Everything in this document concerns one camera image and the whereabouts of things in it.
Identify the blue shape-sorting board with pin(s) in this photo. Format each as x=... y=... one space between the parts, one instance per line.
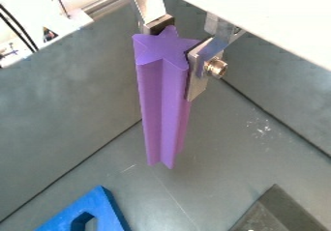
x=97 y=204

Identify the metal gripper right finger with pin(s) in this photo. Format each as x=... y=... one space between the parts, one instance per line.
x=206 y=55

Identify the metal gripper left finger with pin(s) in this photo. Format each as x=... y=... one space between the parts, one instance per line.
x=152 y=16

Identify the purple star-shaped peg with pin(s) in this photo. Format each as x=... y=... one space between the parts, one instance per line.
x=163 y=70

